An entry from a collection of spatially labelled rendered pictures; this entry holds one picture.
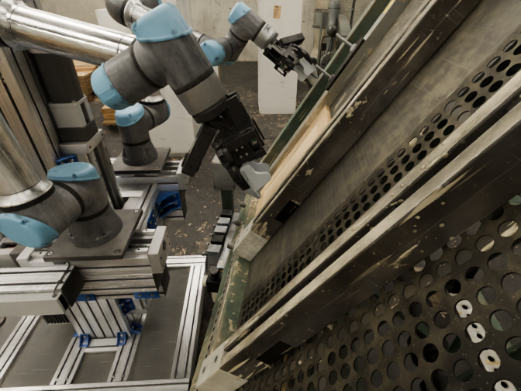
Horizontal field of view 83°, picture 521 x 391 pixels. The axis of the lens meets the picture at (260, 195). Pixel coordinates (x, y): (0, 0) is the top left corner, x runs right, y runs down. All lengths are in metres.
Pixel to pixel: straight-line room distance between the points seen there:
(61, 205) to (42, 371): 1.15
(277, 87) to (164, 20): 4.47
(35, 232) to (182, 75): 0.52
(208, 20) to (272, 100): 4.67
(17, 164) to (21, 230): 0.15
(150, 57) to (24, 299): 0.81
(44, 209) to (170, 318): 1.11
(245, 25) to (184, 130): 2.56
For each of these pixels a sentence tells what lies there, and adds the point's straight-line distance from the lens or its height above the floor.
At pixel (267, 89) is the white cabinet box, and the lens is 4.92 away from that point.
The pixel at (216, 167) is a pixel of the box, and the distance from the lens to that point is 1.58.
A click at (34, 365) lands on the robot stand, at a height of 0.21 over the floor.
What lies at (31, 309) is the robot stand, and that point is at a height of 0.91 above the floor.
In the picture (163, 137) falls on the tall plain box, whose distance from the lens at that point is 3.67.
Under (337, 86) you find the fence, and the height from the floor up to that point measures 1.38.
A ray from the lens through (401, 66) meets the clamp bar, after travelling 0.76.
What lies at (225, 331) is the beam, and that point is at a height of 0.89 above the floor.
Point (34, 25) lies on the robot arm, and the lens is 0.79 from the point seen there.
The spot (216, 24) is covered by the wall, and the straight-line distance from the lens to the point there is 9.19.
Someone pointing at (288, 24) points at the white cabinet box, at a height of 1.27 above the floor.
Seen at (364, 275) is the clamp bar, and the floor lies 1.35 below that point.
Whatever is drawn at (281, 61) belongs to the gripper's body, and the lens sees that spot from 1.14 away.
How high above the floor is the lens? 1.67
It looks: 35 degrees down
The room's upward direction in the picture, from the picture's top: straight up
